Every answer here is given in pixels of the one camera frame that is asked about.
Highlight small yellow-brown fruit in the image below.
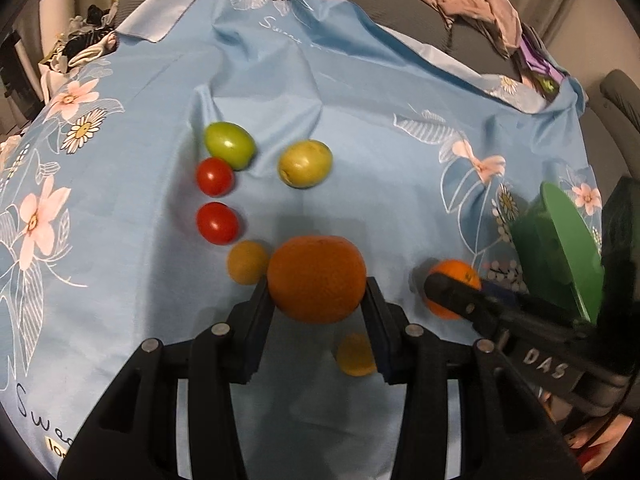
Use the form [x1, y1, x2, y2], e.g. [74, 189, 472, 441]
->
[335, 333, 376, 377]
[227, 240, 270, 285]

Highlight large orange mandarin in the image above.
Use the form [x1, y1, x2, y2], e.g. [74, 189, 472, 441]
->
[267, 235, 367, 324]

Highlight green plastic bowl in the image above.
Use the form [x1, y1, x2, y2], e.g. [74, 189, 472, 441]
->
[510, 182, 604, 323]

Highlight small red cherry tomato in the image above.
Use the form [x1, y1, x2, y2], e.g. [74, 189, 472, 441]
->
[196, 157, 234, 197]

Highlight yellow-green jujube fruit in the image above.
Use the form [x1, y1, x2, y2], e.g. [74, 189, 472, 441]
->
[278, 140, 333, 188]

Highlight green jujube fruit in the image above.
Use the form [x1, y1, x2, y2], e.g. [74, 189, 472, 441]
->
[204, 122, 257, 171]

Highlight light blue floral cloth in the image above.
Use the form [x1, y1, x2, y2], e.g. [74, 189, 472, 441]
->
[1, 0, 602, 474]

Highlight purple folded clothes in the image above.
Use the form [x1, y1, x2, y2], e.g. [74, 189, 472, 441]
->
[514, 35, 566, 101]

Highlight pink-grey crumpled garment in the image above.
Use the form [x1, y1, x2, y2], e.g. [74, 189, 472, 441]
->
[421, 0, 523, 58]

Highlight cluttered white bags pile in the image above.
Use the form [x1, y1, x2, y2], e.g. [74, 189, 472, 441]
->
[38, 2, 118, 104]

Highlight dark grey sofa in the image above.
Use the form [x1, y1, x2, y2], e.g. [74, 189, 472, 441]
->
[112, 0, 640, 172]

